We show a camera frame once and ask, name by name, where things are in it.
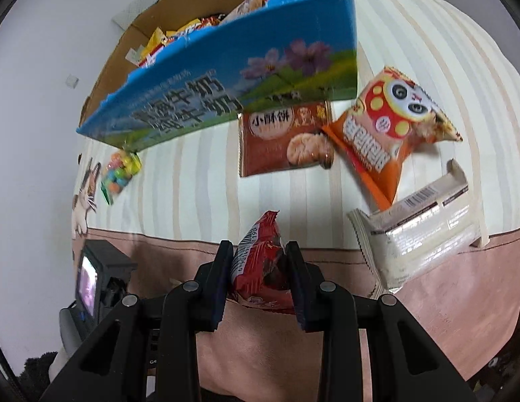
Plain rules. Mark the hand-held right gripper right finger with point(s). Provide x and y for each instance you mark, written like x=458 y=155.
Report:
x=298 y=287

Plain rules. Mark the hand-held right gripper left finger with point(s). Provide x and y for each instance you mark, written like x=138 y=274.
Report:
x=220 y=284

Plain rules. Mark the red snack packet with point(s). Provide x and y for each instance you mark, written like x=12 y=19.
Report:
x=257 y=259

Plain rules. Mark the blue printed cardboard box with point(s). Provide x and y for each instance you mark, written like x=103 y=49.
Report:
x=243 y=58

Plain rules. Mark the small yellow snack packet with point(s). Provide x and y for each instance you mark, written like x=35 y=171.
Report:
x=156 y=44

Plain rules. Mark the colourful candy bag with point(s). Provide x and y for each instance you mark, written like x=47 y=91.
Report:
x=119 y=171

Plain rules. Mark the striped cat blanket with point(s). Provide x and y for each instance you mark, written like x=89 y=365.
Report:
x=192 y=184

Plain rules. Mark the white wafer packet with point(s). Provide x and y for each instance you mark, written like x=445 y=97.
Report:
x=419 y=243

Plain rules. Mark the brown biscuit packet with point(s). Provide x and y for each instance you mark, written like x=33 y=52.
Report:
x=272 y=142

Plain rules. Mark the white wall socket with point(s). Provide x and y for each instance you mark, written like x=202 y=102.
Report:
x=71 y=80

